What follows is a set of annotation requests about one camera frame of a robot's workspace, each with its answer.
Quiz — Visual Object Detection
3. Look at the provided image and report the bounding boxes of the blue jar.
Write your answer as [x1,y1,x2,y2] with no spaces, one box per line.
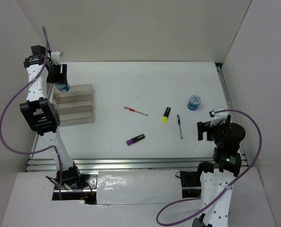
[187,95,201,111]
[54,83,70,93]

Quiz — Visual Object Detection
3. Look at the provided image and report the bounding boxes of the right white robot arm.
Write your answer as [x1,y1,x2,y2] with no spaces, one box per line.
[192,116,246,227]

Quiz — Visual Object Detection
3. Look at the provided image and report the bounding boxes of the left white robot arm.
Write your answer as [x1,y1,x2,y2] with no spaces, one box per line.
[19,54,82,189]

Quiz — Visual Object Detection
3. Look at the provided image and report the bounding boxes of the blue pen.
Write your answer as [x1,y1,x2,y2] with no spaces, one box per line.
[177,114,183,139]

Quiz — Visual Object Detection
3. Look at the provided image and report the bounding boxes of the yellow highlighter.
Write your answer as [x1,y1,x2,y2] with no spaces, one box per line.
[162,107,171,123]

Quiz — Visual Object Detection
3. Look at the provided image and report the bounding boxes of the clear tiered organizer tray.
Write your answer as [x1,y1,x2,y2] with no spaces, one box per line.
[52,84,95,126]

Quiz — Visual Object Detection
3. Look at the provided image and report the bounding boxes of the red pen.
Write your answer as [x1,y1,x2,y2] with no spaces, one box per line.
[124,106,148,116]

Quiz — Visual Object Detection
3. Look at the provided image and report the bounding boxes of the purple highlighter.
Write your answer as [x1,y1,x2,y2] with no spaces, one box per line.
[126,134,145,146]

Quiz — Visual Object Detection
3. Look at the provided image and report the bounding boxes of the white foil front cover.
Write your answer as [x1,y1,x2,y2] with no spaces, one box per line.
[97,170,182,205]

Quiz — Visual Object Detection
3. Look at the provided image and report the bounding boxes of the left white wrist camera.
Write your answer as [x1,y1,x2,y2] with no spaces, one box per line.
[50,51,63,65]

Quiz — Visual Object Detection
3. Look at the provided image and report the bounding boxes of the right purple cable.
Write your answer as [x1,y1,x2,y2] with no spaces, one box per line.
[156,109,263,227]

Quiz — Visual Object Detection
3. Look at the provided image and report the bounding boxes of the purple cable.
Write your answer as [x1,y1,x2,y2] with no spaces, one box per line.
[156,109,263,227]
[0,26,63,201]

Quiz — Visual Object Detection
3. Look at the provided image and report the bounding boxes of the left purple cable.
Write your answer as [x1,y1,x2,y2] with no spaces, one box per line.
[0,26,63,201]

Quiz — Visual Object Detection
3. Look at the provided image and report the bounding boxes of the aluminium table frame rail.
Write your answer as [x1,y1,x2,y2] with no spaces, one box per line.
[25,62,250,172]

